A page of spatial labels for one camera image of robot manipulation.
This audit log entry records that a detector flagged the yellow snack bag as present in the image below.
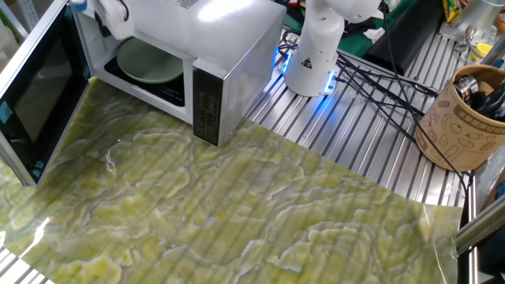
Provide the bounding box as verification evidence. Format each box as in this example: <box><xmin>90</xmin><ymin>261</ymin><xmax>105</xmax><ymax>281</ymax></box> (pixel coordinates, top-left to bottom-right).
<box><xmin>442</xmin><ymin>0</ymin><xmax>463</xmax><ymax>24</ymax></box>

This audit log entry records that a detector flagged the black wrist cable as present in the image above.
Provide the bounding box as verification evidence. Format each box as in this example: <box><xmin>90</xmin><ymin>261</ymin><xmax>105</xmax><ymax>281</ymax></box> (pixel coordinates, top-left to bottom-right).
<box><xmin>118</xmin><ymin>0</ymin><xmax>131</xmax><ymax>23</ymax></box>

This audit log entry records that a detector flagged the long black cable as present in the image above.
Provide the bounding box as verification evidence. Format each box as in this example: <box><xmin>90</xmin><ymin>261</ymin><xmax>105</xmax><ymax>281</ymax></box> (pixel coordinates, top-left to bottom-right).
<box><xmin>379</xmin><ymin>0</ymin><xmax>474</xmax><ymax>189</ymax></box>

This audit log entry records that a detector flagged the pale green plate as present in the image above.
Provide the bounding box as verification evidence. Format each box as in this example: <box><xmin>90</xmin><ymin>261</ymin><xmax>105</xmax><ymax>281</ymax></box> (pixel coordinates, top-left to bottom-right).
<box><xmin>116</xmin><ymin>37</ymin><xmax>185</xmax><ymax>85</ymax></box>

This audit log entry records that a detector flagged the brown printed cardboard bucket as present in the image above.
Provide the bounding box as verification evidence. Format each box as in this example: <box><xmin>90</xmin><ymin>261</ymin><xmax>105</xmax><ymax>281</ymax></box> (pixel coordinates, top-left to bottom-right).
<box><xmin>414</xmin><ymin>64</ymin><xmax>505</xmax><ymax>173</ymax></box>

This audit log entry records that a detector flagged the clear plastic bag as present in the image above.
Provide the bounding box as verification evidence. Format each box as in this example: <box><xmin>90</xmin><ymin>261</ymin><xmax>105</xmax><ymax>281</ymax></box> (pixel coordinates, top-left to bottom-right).
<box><xmin>475</xmin><ymin>153</ymin><xmax>505</xmax><ymax>212</ymax></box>

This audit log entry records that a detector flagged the dark glass microwave door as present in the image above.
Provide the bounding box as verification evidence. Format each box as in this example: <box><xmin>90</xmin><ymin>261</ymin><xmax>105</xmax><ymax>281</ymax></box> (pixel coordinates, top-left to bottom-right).
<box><xmin>0</xmin><ymin>0</ymin><xmax>92</xmax><ymax>187</ymax></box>

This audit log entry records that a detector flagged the green marble pattern mat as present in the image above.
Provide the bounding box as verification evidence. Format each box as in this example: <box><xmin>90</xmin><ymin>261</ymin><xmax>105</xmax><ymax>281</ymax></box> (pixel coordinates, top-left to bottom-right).
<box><xmin>0</xmin><ymin>77</ymin><xmax>463</xmax><ymax>284</ymax></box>

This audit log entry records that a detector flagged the green cloth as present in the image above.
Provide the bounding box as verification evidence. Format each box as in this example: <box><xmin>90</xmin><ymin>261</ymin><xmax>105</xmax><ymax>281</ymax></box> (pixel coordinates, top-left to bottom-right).
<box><xmin>283</xmin><ymin>0</ymin><xmax>419</xmax><ymax>58</ymax></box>

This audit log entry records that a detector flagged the small yellow object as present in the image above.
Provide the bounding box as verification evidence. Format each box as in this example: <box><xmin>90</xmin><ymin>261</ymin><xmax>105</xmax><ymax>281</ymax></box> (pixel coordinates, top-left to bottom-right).
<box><xmin>471</xmin><ymin>42</ymin><xmax>494</xmax><ymax>62</ymax></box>

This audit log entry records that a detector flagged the black coiled cable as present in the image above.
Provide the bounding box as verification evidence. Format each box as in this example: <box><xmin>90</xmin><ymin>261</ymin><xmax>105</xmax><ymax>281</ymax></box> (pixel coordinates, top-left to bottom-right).
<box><xmin>277</xmin><ymin>29</ymin><xmax>301</xmax><ymax>60</ymax></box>

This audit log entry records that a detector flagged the aluminium profile bar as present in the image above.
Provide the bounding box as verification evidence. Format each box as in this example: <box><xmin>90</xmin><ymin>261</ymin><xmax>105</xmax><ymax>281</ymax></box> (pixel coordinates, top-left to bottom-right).
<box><xmin>455</xmin><ymin>204</ymin><xmax>505</xmax><ymax>256</ymax></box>

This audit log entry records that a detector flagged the white paper scrap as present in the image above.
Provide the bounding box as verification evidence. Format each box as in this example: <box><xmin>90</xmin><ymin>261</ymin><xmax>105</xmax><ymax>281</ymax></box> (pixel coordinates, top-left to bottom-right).
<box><xmin>362</xmin><ymin>26</ymin><xmax>387</xmax><ymax>44</ymax></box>

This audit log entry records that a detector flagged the shiny tape roll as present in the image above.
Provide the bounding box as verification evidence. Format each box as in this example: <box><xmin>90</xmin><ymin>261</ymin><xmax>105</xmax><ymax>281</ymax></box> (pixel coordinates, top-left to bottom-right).
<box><xmin>452</xmin><ymin>73</ymin><xmax>481</xmax><ymax>99</ymax></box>

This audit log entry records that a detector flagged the long black box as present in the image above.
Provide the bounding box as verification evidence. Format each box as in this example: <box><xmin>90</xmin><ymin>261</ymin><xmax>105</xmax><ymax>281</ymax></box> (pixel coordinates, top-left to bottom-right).
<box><xmin>362</xmin><ymin>0</ymin><xmax>445</xmax><ymax>76</ymax></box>

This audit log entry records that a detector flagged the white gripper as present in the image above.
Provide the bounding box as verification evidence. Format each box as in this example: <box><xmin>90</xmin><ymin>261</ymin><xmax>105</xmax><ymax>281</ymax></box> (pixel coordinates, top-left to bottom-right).
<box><xmin>92</xmin><ymin>0</ymin><xmax>136</xmax><ymax>41</ymax></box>

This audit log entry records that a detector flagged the black cable bundle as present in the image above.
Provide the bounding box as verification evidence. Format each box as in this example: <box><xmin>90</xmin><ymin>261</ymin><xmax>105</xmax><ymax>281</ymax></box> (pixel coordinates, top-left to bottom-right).
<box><xmin>335</xmin><ymin>50</ymin><xmax>440</xmax><ymax>143</ymax></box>

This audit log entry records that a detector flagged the black tools bundle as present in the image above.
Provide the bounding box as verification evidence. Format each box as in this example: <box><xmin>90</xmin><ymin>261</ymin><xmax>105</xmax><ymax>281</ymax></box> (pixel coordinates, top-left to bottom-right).
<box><xmin>469</xmin><ymin>78</ymin><xmax>505</xmax><ymax>121</ymax></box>

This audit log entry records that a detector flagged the silver microwave oven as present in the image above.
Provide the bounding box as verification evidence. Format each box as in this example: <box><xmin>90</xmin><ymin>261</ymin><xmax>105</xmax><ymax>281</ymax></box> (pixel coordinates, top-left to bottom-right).
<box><xmin>70</xmin><ymin>0</ymin><xmax>287</xmax><ymax>148</ymax></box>

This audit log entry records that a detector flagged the grey metal shelf upright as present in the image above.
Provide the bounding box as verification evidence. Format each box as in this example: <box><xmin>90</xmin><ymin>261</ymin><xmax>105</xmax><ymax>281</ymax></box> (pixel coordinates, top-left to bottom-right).
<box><xmin>15</xmin><ymin>0</ymin><xmax>43</xmax><ymax>28</ymax></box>

